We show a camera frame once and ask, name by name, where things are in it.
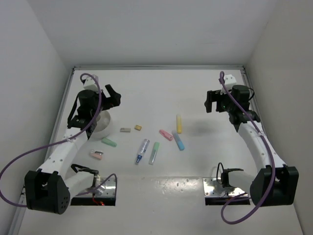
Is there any yellow highlighter pen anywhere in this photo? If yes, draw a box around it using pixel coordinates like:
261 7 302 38
176 114 182 134

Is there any blue highlighter pen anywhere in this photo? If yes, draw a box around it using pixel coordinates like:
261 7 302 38
172 130 185 151

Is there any pink highlighter pen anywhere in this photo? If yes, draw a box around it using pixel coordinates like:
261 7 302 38
159 129 174 141

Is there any green highlighter pen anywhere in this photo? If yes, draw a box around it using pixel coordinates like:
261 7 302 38
149 142 159 165

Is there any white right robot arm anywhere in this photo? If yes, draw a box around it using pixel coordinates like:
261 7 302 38
204 85 299 207

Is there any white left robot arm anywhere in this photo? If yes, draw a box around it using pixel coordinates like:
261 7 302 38
24 85 121 214

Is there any white round divided container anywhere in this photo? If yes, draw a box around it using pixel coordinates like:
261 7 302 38
90 111 113 140

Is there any grey eraser block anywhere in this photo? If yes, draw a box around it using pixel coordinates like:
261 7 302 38
120 127 131 133

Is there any small yellow eraser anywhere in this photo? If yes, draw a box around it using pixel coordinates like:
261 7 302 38
134 125 142 131

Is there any green eraser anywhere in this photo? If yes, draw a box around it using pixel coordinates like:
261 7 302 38
101 138 117 147

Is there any pink silver usb stick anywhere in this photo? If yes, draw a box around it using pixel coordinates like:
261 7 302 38
89 150 103 160

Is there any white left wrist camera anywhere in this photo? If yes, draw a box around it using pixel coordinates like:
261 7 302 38
83 76 98 92

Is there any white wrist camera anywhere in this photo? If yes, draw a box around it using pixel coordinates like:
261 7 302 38
220 74 237 94
83 76 98 92

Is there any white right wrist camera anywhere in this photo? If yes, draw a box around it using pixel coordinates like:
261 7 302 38
220 74 237 94

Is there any aluminium frame rail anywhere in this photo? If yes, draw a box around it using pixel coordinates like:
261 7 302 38
9 66 260 235

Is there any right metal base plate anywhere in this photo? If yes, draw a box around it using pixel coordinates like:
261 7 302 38
202 177 244 198

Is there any metal base plate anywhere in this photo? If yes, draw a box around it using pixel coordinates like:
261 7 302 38
75 176 118 197
202 177 244 198

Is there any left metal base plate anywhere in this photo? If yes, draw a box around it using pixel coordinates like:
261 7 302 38
75 176 118 197

